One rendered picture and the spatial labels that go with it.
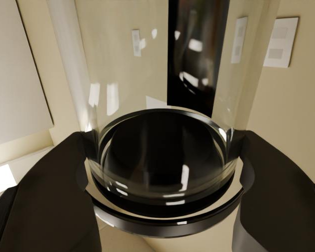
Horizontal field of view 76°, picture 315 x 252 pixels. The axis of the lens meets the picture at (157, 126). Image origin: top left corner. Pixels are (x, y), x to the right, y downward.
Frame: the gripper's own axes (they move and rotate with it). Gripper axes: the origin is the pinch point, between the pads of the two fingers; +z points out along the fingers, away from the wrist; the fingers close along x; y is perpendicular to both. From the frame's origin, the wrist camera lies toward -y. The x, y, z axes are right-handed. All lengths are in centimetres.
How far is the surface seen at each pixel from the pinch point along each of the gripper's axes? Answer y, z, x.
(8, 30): 6, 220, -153
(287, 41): 0, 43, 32
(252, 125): 25, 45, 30
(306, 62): 4, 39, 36
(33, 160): 169, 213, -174
